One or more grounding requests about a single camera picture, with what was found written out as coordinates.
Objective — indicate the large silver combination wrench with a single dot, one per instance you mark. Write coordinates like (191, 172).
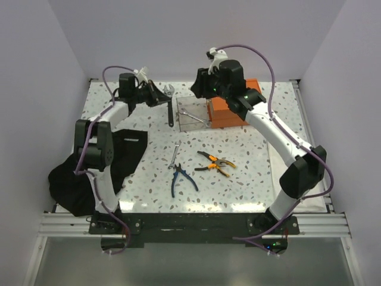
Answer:
(192, 116)

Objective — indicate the orange storage box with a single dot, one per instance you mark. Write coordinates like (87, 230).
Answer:
(219, 113)

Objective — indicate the aluminium frame rail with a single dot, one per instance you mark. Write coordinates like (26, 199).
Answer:
(63, 225)

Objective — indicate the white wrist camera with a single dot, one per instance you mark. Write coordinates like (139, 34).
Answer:
(216, 56)
(142, 74)

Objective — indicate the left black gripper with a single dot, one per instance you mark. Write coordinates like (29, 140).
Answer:
(157, 96)

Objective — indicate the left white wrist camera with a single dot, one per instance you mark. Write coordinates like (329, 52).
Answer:
(142, 74)

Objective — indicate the white folded cloth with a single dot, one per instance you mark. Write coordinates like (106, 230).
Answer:
(278, 167)

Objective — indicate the orange-black combination pliers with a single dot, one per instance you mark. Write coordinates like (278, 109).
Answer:
(213, 166)

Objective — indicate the black-handled adjustable wrench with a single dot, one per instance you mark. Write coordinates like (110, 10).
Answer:
(170, 104)

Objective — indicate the blue-handled cutting pliers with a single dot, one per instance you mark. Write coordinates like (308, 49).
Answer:
(180, 174)

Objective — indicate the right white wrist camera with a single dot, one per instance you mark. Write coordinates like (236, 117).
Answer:
(216, 56)

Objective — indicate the black drawstring fabric bag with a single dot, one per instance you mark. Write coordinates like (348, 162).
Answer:
(74, 193)

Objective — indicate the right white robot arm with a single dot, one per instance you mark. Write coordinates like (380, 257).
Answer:
(304, 163)

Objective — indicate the clear acrylic drawer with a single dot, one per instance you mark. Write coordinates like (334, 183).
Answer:
(195, 106)

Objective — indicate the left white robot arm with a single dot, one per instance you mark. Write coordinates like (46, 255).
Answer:
(93, 138)

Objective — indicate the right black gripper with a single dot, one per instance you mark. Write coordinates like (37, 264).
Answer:
(200, 87)

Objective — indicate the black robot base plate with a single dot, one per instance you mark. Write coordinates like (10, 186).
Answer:
(174, 228)

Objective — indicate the orange-black long-nose pliers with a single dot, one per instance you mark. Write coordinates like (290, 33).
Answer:
(215, 160)

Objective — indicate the small silver open-end wrench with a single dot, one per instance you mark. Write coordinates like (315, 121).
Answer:
(173, 159)

